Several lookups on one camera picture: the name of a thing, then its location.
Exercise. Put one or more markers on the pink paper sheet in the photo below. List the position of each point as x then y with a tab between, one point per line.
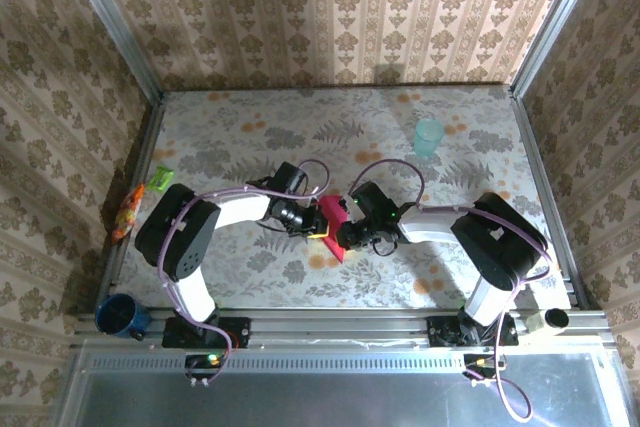
334	217

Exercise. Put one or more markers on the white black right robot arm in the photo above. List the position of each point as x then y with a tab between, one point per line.
430	227

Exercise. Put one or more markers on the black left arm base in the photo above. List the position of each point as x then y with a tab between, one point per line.
235	332

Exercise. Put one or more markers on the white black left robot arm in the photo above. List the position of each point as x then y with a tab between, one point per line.
240	207

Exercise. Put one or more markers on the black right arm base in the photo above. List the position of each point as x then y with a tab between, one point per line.
442	332

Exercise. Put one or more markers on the floral table cloth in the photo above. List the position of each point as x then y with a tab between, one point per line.
300	117

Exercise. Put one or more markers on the teal plastic cup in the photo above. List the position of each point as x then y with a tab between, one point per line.
428	137

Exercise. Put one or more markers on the green snack packet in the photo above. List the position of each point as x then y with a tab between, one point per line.
162	178

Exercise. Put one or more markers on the grey metal panel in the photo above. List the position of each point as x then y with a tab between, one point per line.
325	397

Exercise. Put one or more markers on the orange snack packet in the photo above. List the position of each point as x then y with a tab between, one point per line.
127	212

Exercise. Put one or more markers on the small circuit board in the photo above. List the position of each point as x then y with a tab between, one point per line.
482	364
202	364

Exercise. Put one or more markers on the small black cylinder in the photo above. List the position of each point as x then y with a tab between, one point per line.
557	319

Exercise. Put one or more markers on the blue mug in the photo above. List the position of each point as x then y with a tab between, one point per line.
117	316

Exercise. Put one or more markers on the long aluminium base rail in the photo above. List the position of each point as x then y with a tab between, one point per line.
340	327

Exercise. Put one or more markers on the aluminium side rail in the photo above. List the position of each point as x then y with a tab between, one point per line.
542	182
142	157

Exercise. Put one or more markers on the aluminium corner post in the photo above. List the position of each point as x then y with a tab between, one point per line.
115	27
552	22

